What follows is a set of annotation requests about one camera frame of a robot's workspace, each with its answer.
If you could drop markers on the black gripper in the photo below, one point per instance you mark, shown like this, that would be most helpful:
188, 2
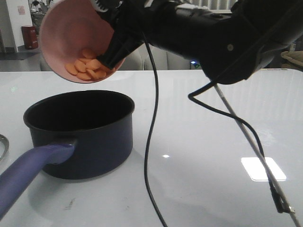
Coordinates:
130, 22

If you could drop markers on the orange ham slices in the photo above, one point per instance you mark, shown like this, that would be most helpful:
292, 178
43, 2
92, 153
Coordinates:
88, 67

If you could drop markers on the pink bowl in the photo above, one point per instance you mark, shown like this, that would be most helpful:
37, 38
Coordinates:
69, 27

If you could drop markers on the glass pot lid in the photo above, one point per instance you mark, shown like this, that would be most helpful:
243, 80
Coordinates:
4, 146

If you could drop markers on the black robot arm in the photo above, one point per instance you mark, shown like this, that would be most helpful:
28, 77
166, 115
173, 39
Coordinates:
228, 48

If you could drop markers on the dark blue pot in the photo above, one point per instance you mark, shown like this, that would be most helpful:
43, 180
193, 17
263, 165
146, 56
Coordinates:
76, 135

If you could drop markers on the right grey chair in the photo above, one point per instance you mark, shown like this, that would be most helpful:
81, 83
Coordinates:
139, 60

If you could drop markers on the grey chair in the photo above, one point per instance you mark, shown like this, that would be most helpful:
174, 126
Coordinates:
43, 64
139, 60

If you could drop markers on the left grey chair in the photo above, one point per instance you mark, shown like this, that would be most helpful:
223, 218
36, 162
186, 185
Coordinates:
43, 64

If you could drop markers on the red bin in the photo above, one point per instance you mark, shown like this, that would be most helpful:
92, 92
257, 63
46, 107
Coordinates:
29, 37

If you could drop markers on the beige cushion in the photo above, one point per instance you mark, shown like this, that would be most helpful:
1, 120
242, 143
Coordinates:
293, 60

